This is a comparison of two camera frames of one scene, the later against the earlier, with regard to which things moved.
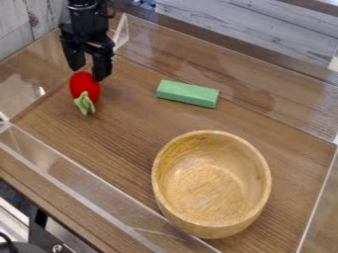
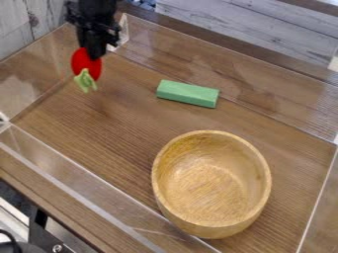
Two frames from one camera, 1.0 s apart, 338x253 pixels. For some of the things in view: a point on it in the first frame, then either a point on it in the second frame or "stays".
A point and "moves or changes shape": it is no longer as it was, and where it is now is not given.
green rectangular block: (188, 93) stays
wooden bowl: (212, 181) stays
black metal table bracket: (41, 236) stays
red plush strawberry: (85, 91) moves or changes shape
